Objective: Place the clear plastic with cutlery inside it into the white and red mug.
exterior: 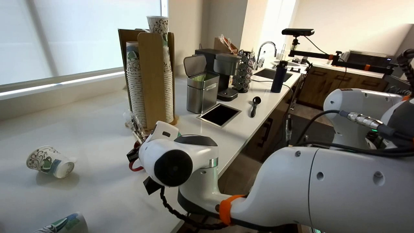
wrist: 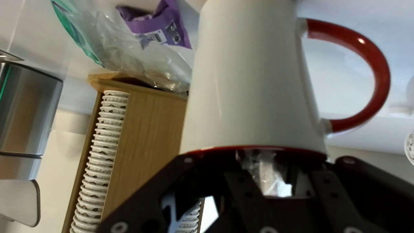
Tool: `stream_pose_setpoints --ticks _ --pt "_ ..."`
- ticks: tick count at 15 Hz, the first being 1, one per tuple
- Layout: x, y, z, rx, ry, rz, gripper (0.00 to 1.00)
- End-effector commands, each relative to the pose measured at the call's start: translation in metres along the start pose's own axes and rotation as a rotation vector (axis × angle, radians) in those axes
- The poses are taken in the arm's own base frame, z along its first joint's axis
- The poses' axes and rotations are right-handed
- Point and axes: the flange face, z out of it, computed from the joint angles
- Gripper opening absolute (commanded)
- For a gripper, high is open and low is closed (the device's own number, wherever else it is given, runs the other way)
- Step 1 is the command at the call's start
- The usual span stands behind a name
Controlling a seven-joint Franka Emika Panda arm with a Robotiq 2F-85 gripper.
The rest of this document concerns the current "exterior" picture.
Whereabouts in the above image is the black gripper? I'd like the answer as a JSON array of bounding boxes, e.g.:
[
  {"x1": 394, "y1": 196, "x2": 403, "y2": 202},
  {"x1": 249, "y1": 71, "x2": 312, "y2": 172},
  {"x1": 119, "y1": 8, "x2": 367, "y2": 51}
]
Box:
[{"x1": 127, "y1": 144, "x2": 144, "y2": 171}]

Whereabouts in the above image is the tall patterned paper cup stack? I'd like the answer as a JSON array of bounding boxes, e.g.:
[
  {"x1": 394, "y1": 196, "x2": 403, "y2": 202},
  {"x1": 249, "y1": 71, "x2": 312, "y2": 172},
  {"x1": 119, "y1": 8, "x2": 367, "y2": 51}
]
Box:
[{"x1": 145, "y1": 14, "x2": 175, "y2": 126}]

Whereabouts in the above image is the stainless steel trash bin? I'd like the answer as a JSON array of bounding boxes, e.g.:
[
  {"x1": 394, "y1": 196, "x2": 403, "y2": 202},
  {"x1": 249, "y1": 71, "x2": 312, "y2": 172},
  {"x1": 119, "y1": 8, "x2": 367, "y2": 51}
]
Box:
[{"x1": 183, "y1": 53, "x2": 222, "y2": 115}]

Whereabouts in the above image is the green bin liner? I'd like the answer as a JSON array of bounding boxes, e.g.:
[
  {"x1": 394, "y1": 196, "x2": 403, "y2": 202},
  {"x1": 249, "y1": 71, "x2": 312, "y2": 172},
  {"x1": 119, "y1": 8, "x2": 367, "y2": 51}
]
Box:
[{"x1": 188, "y1": 73, "x2": 209, "y2": 84}]

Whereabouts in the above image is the black coffee machine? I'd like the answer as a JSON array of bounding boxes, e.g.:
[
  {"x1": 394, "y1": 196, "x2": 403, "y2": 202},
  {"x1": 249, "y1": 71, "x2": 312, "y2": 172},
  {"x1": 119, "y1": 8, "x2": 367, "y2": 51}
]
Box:
[{"x1": 194, "y1": 48, "x2": 241, "y2": 103}]

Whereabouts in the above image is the window with white blinds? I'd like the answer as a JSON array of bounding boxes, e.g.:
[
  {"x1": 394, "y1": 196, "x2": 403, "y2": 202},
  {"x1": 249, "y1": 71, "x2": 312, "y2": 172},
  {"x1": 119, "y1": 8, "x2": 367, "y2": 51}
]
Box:
[{"x1": 0, "y1": 0, "x2": 170, "y2": 88}]

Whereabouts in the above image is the black scoop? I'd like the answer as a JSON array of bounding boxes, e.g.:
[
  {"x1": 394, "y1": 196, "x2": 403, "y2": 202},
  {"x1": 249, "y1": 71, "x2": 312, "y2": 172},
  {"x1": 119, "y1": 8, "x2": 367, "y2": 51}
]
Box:
[{"x1": 249, "y1": 95, "x2": 263, "y2": 119}]

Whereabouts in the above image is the coffee pod carousel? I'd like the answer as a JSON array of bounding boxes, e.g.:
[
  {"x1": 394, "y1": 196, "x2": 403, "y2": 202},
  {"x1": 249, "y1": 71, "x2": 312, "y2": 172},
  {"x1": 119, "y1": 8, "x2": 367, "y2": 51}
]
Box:
[{"x1": 232, "y1": 49, "x2": 257, "y2": 95}]

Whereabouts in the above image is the dark brown counter cabinet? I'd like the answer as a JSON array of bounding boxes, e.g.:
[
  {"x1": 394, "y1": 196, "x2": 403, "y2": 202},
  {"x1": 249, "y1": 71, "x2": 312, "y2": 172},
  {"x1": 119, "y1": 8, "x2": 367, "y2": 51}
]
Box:
[{"x1": 241, "y1": 86, "x2": 301, "y2": 166}]

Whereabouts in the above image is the kitchen sink basin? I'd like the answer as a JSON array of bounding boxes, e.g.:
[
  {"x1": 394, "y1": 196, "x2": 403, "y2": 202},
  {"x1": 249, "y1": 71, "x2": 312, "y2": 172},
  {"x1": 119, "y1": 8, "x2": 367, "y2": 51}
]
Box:
[{"x1": 253, "y1": 68, "x2": 284, "y2": 82}]

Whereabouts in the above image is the chrome faucet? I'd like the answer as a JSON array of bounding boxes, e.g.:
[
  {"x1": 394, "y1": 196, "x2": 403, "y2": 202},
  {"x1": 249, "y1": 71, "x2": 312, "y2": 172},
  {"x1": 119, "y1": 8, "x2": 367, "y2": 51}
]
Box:
[{"x1": 257, "y1": 40, "x2": 279, "y2": 70}]

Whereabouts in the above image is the black bottle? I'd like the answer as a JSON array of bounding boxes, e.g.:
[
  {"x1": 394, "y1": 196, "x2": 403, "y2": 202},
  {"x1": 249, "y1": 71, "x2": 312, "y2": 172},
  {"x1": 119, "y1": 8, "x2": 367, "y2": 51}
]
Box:
[{"x1": 269, "y1": 60, "x2": 289, "y2": 95}]

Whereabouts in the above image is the brown drawer cabinet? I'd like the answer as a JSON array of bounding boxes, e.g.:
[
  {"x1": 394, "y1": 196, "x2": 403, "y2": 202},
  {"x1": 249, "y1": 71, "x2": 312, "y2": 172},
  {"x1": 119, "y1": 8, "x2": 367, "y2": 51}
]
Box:
[{"x1": 297, "y1": 64, "x2": 399, "y2": 112}]

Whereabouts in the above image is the black box device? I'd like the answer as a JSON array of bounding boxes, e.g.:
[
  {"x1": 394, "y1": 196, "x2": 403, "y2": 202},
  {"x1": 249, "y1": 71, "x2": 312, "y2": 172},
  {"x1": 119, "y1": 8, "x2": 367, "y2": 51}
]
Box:
[{"x1": 347, "y1": 51, "x2": 392, "y2": 73}]

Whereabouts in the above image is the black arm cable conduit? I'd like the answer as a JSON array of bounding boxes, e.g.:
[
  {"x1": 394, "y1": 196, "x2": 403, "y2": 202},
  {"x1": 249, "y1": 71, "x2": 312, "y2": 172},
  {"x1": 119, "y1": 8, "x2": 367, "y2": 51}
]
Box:
[{"x1": 158, "y1": 185, "x2": 231, "y2": 231}]

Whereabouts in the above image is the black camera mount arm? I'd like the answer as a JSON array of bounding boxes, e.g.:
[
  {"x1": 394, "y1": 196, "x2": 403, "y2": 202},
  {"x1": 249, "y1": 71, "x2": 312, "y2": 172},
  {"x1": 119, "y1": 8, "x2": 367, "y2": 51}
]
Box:
[{"x1": 289, "y1": 36, "x2": 342, "y2": 62}]

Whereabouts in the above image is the black stereo camera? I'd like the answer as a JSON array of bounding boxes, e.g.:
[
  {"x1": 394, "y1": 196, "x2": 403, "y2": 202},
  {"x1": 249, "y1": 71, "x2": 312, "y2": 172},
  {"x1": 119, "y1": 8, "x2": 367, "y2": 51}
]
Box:
[{"x1": 281, "y1": 27, "x2": 316, "y2": 38}]

